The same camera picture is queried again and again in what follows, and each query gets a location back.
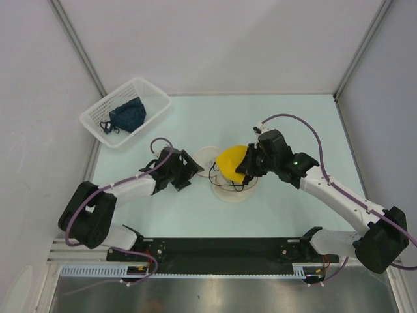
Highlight yellow bra black straps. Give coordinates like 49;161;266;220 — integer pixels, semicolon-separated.
208;145;249;193

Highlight right aluminium frame post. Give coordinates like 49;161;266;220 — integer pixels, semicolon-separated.
333;0;395;102

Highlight white slotted cable duct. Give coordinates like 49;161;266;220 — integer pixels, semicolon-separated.
60;265;324;280

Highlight white plastic perforated basket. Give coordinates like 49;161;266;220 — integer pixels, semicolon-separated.
79;78;172;151

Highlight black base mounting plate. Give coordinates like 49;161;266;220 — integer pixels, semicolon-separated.
106;237;340;275

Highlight dark blue bra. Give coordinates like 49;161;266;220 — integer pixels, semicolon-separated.
99;97;147;134

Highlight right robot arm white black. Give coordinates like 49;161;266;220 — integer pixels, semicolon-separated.
236;127;409;274

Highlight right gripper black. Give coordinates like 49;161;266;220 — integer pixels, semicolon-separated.
237;143;278;177

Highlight aluminium frame post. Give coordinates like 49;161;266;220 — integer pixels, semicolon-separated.
48;0;107;97
333;0;395;102

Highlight beige mesh laundry bag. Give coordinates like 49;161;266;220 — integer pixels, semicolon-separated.
192;146;258;203

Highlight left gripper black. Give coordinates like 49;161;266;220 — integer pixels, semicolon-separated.
167;150;203;191

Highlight left aluminium frame post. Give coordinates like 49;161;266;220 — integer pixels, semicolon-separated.
48;0;107;97

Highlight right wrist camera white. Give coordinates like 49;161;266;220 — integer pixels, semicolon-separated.
253;123;268;136

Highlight aluminium extrusion rail left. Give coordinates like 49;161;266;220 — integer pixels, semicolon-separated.
47;238;109;263

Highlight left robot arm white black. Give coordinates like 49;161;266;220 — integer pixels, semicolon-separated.
58;147;204;261

